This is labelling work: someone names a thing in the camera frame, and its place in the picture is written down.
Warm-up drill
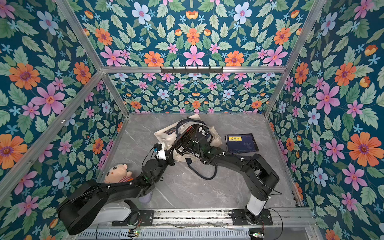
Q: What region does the navy book yellow label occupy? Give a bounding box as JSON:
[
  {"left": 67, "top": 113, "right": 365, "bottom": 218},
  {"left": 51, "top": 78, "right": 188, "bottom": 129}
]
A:
[{"left": 226, "top": 134, "right": 259, "bottom": 154}]

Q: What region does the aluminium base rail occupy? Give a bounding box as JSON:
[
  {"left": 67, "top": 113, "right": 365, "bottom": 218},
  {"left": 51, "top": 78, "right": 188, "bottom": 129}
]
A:
[{"left": 68, "top": 208, "right": 322, "bottom": 240}]

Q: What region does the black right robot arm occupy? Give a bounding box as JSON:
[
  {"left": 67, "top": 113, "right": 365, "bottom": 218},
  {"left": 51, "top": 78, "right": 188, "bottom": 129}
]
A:
[{"left": 184, "top": 124, "right": 280, "bottom": 225}]

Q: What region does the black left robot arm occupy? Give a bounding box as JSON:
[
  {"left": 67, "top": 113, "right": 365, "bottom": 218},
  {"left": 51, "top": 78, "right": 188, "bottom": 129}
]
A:
[{"left": 57, "top": 149, "right": 175, "bottom": 235}]

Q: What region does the plush doll toy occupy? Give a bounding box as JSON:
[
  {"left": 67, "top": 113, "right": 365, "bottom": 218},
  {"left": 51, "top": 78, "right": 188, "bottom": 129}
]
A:
[{"left": 104, "top": 164, "right": 134, "bottom": 184}]

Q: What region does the cream canvas tote bag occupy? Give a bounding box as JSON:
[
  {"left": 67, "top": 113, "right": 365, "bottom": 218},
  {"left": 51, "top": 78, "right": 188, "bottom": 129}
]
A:
[{"left": 155, "top": 114, "right": 222, "bottom": 181}]

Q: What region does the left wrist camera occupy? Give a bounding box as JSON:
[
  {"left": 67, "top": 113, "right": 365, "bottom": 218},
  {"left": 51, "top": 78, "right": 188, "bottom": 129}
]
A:
[{"left": 154, "top": 143, "right": 167, "bottom": 160}]

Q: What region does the purple pouch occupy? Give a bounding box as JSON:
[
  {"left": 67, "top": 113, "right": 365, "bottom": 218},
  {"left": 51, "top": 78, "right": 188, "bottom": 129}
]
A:
[{"left": 139, "top": 191, "right": 153, "bottom": 204}]

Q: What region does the dark striped book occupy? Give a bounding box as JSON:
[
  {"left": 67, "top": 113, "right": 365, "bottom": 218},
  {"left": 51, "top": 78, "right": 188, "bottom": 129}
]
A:
[{"left": 173, "top": 125, "right": 198, "bottom": 156}]

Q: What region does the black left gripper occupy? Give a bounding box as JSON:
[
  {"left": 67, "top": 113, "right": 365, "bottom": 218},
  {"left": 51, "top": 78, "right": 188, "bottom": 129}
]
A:
[{"left": 151, "top": 146, "right": 174, "bottom": 184}]

